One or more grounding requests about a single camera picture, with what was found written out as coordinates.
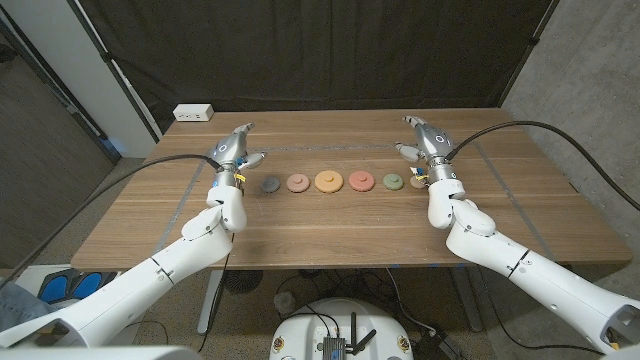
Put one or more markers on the grey table leg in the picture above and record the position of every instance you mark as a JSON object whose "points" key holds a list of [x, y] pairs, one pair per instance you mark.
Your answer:
{"points": [[467, 305]]}

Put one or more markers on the black floor power strip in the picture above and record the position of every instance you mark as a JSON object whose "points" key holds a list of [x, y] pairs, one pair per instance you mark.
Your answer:
{"points": [[430, 345]]}

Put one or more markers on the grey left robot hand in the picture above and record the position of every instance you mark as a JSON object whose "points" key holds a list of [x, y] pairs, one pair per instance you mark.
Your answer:
{"points": [[229, 150]]}

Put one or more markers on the blue right wrist clip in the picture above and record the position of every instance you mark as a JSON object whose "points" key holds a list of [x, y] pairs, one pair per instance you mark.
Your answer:
{"points": [[419, 171]]}

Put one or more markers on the black round floor fan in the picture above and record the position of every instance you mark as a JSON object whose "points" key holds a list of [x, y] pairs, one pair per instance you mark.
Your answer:
{"points": [[242, 280]]}

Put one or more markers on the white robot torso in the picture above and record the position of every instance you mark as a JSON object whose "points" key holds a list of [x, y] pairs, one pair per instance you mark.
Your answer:
{"points": [[100, 354]]}

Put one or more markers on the black backdrop cloth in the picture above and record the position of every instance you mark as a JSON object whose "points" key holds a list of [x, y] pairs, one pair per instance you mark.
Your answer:
{"points": [[320, 50]]}

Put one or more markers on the white power outlet box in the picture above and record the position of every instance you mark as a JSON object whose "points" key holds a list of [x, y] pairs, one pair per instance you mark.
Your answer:
{"points": [[193, 112]]}

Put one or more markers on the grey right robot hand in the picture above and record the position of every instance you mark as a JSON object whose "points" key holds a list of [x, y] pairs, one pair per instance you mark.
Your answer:
{"points": [[432, 142]]}

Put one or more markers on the person's blue jeans leg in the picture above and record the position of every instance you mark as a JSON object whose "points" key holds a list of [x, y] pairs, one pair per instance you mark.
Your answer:
{"points": [[20, 307]]}

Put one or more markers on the black backdrop stand pole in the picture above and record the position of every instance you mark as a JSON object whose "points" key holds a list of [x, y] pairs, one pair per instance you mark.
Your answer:
{"points": [[530, 45], [115, 75]]}

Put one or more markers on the white table leg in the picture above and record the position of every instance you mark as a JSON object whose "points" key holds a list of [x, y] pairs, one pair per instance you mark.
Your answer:
{"points": [[210, 305]]}

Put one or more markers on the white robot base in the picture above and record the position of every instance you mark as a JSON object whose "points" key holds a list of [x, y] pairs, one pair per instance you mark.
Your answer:
{"points": [[300, 330]]}

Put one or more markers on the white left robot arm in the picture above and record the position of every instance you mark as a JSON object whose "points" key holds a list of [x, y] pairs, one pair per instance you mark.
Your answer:
{"points": [[200, 240]]}

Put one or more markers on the blue and grey shoe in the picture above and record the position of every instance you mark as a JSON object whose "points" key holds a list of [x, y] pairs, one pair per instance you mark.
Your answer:
{"points": [[75, 286]]}

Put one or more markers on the grey round floor object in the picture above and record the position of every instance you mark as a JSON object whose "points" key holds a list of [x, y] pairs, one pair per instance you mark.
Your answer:
{"points": [[285, 302]]}

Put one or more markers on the blue left wrist clip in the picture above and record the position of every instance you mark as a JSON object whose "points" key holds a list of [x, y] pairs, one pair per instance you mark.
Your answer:
{"points": [[240, 161]]}

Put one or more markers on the grey router with antennas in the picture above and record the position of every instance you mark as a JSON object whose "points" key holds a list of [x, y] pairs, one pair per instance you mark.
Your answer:
{"points": [[334, 346]]}

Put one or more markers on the blue wrist clip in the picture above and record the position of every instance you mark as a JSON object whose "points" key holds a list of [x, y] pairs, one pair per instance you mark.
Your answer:
{"points": [[419, 171], [240, 161]]}

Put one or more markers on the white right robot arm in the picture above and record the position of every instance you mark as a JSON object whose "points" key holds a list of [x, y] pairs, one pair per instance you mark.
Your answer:
{"points": [[480, 235]]}

